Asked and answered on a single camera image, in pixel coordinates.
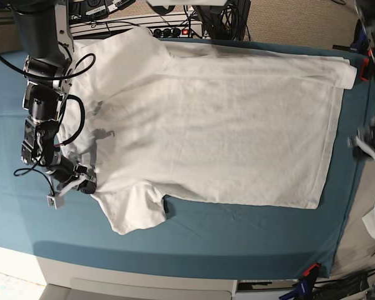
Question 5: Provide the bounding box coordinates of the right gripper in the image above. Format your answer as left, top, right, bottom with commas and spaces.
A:
44, 154, 97, 194

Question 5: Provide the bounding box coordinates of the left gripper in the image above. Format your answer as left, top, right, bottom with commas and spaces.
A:
347, 118, 375, 161

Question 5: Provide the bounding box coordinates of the white T-shirt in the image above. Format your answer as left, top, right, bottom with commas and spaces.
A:
62, 28, 357, 235

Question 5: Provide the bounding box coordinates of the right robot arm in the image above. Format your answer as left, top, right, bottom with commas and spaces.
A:
6, 1, 96, 194

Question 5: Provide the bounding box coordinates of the black orange clamp top right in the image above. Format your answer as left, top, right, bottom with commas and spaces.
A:
359, 57, 374, 81

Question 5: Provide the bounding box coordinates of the black orange clamp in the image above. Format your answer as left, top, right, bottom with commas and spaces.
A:
302, 262, 322, 282
359, 57, 374, 81

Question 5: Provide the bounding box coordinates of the blue black clamp top right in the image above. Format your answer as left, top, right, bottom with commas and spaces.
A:
332, 19, 369, 55

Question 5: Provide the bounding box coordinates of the black orange clamp bottom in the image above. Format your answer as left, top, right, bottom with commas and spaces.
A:
302, 262, 322, 282

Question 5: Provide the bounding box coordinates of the teal table cloth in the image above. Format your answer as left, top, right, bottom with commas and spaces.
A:
0, 62, 375, 279

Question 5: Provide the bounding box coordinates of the blue clamp bottom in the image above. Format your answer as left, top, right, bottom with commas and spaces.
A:
279, 279, 315, 300

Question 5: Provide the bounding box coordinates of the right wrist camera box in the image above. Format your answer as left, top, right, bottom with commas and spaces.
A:
46, 194, 64, 209

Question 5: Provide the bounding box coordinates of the black power strip red switch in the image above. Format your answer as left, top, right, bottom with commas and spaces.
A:
151, 27, 190, 39

